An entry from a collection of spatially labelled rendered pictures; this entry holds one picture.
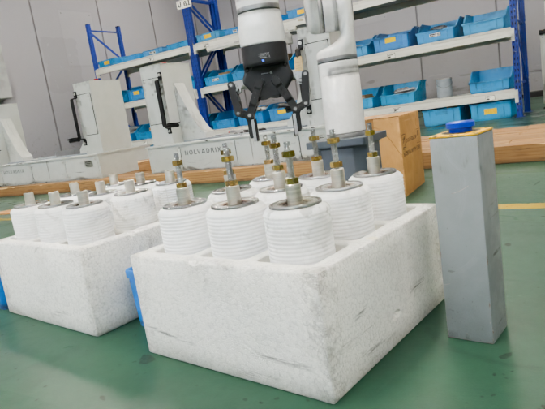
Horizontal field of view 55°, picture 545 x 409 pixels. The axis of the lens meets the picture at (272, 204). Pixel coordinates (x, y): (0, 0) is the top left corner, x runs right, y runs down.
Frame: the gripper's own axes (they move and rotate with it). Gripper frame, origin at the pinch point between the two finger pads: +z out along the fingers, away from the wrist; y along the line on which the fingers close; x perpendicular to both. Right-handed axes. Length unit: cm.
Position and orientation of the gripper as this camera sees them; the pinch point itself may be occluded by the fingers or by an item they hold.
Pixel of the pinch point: (276, 131)
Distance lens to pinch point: 89.8
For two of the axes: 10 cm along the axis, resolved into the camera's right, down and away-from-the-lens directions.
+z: 1.5, 9.7, 1.9
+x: 1.0, -2.0, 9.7
